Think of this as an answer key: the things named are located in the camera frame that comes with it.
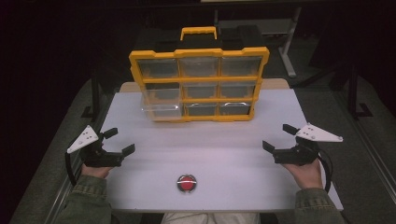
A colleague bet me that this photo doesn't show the white metal stand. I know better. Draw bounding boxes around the white metal stand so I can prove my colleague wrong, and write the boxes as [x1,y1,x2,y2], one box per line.
[214,7,304,79]

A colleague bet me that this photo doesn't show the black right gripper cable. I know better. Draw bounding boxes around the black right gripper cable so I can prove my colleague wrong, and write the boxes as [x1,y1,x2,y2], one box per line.
[317,148,333,193]

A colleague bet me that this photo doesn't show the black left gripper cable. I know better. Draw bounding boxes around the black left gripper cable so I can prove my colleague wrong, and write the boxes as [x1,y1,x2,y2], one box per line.
[64,151,78,188]

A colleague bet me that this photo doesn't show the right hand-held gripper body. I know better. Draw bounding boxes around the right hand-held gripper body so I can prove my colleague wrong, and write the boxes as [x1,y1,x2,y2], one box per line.
[274,122,344,166]

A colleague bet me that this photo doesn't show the person's light trousers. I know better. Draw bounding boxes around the person's light trousers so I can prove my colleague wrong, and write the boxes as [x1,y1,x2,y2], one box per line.
[160,212,262,224]

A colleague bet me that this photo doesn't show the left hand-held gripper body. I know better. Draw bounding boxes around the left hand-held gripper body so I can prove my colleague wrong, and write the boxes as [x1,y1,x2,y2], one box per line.
[66,124,124,168]

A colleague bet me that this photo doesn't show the person's left hand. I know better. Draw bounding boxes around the person's left hand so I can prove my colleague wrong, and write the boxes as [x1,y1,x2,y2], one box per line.
[81,163,113,180]

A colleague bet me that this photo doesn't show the small red round gadget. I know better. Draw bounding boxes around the small red round gadget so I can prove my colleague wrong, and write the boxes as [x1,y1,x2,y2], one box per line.
[176,174,198,194]

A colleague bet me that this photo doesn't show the person's right hand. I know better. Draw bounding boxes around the person's right hand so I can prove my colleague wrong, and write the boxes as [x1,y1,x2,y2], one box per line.
[281,161,325,190]

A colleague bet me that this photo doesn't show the white table cover board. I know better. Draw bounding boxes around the white table cover board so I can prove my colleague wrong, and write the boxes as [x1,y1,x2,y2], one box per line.
[104,88,344,213]

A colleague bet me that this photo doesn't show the black metal stand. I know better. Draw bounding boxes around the black metal stand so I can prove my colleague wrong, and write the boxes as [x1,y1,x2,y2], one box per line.
[81,70,105,119]
[345,62,374,121]

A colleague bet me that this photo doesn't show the aluminium rail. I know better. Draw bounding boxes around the aluminium rail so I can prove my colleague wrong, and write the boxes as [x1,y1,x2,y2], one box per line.
[337,92,396,197]

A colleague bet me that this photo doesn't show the clear plastic drawer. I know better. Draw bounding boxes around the clear plastic drawer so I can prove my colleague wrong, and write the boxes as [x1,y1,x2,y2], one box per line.
[140,88,185,122]

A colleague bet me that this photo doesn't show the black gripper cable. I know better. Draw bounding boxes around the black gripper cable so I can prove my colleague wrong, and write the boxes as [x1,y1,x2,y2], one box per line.
[317,148,333,193]
[64,151,78,188]

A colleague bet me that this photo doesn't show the yellow black drawer organizer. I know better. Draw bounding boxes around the yellow black drawer organizer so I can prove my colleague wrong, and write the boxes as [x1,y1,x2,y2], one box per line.
[128,25,271,123]

